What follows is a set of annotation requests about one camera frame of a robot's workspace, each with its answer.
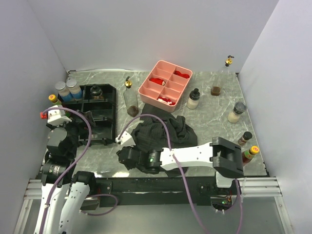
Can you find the tall gold spout oil bottle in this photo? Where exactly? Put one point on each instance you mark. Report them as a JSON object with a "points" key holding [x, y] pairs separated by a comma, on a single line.
{"points": [[130, 98]]}

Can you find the aluminium frame rail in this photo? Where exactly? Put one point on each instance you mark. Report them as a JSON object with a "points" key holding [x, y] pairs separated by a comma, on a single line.
{"points": [[250, 187]]}

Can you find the tall gold spout sauce bottle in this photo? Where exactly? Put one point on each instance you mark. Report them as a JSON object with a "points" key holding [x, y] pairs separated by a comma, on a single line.
{"points": [[221, 76]]}

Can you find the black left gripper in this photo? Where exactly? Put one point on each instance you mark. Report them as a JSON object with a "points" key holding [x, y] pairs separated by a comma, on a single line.
{"points": [[82, 125]]}

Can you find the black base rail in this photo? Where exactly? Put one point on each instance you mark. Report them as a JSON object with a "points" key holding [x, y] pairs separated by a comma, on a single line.
{"points": [[163, 190]]}

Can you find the red item middle compartment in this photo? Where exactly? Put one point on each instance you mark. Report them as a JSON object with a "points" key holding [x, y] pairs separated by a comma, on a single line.
{"points": [[158, 81]]}

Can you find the black cap brown powder bottle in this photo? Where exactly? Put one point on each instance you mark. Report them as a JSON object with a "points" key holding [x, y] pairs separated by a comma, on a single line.
{"points": [[96, 92]]}

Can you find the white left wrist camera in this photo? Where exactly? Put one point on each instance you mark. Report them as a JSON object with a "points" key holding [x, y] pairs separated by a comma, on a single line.
{"points": [[55, 117]]}

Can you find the red yellow cap sauce bottle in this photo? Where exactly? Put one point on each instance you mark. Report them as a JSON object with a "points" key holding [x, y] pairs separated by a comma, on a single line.
{"points": [[54, 100]]}

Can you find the black cap jar right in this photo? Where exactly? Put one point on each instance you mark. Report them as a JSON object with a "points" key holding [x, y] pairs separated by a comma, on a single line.
{"points": [[244, 138]]}

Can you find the black divided organizer tray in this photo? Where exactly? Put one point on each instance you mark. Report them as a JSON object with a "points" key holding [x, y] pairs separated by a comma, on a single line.
{"points": [[103, 111]]}

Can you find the black cap white powder bottle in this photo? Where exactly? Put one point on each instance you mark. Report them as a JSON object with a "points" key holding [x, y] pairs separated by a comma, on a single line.
{"points": [[193, 99]]}

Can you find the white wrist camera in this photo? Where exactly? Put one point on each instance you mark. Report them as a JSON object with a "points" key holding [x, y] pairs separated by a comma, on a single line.
{"points": [[125, 139], [55, 117]]}

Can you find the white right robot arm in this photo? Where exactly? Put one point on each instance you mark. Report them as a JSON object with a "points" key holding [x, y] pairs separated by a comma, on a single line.
{"points": [[222, 155]]}

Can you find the red label sauce bottle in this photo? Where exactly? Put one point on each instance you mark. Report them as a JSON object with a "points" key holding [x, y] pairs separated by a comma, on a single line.
{"points": [[249, 154]]}

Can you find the pink divided storage box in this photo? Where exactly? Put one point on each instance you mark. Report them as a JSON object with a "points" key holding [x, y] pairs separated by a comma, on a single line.
{"points": [[174, 87]]}

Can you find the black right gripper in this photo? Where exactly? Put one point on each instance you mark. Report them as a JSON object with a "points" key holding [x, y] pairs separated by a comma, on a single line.
{"points": [[128, 167]]}

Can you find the red item back compartment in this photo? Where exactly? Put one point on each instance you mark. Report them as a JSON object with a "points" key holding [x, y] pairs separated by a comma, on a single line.
{"points": [[178, 73]]}

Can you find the dark lid beige powder jar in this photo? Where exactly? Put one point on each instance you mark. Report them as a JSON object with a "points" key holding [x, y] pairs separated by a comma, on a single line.
{"points": [[238, 110]]}

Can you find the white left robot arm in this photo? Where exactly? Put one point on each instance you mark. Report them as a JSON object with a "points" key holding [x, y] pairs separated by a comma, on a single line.
{"points": [[62, 191]]}

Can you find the red white item front compartment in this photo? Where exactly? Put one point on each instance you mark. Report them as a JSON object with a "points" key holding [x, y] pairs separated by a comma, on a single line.
{"points": [[167, 101]]}

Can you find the blue label spice jar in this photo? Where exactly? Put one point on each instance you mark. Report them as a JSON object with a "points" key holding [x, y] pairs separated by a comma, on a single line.
{"points": [[74, 89], [63, 91]]}

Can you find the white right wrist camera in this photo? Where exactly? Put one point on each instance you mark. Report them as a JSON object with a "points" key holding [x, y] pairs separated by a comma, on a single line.
{"points": [[125, 139]]}

